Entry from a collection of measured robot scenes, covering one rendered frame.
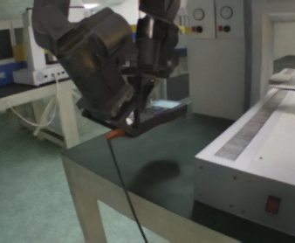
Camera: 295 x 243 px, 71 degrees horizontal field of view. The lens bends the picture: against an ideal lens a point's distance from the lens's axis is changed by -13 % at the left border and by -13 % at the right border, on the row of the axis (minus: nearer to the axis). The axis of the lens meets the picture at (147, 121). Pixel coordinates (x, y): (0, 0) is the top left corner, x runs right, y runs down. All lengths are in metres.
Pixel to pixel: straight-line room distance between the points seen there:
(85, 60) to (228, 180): 0.30
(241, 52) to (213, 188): 0.54
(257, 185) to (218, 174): 0.07
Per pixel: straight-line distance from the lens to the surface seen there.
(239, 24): 0.84
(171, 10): 0.52
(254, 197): 0.40
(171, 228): 0.49
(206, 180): 0.43
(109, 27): 0.39
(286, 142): 0.50
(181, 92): 3.03
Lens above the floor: 1.06
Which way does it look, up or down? 20 degrees down
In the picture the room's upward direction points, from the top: 4 degrees counter-clockwise
